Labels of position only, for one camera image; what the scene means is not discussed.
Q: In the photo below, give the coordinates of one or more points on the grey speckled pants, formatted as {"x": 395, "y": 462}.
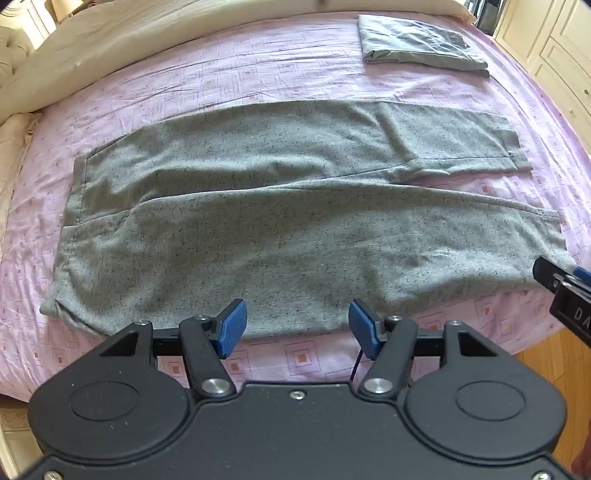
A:
{"x": 277, "y": 207}

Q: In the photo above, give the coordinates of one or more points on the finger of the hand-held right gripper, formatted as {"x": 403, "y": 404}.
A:
{"x": 547, "y": 273}

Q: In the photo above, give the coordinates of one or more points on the cream duvet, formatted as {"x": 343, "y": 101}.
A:
{"x": 115, "y": 41}

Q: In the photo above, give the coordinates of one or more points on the folded grey pants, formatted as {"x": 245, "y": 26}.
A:
{"x": 415, "y": 44}

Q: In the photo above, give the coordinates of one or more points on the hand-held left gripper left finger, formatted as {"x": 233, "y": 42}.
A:
{"x": 233, "y": 326}

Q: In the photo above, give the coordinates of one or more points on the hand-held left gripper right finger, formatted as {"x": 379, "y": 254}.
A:
{"x": 362, "y": 328}

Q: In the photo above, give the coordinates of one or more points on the cream wardrobe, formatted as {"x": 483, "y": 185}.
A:
{"x": 554, "y": 55}

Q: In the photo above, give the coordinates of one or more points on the dark furniture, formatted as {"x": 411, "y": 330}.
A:
{"x": 487, "y": 14}

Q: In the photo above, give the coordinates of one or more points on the cream tufted headboard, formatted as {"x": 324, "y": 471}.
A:
{"x": 14, "y": 39}

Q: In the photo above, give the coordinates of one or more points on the pink patterned bed sheet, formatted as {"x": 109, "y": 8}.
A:
{"x": 184, "y": 78}

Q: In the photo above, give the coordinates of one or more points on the cream pillow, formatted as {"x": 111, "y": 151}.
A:
{"x": 14, "y": 138}

